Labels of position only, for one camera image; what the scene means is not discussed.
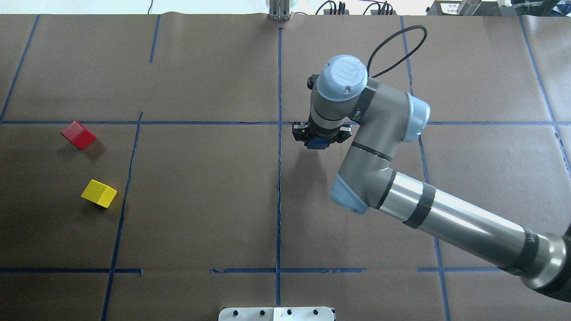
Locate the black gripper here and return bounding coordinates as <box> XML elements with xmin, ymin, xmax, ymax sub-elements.
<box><xmin>292</xmin><ymin>121</ymin><xmax>352</xmax><ymax>145</ymax></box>

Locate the blue wooden block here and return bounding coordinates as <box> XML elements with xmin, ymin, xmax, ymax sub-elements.
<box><xmin>305</xmin><ymin>138</ymin><xmax>330</xmax><ymax>150</ymax></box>

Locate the yellow wooden block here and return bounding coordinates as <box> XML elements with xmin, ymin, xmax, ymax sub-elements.
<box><xmin>80</xmin><ymin>179</ymin><xmax>117</xmax><ymax>209</ymax></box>

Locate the red wooden block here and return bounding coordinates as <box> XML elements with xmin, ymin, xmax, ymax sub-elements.
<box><xmin>60</xmin><ymin>121</ymin><xmax>96</xmax><ymax>150</ymax></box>

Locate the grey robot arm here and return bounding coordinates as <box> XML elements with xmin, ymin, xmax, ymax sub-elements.
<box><xmin>292</xmin><ymin>55</ymin><xmax>571</xmax><ymax>301</ymax></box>

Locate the brown paper table cover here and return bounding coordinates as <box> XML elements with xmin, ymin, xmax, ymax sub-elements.
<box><xmin>1</xmin><ymin>12</ymin><xmax>570</xmax><ymax>321</ymax></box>

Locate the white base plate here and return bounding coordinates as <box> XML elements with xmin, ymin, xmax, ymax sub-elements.
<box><xmin>218</xmin><ymin>306</ymin><xmax>336</xmax><ymax>321</ymax></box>

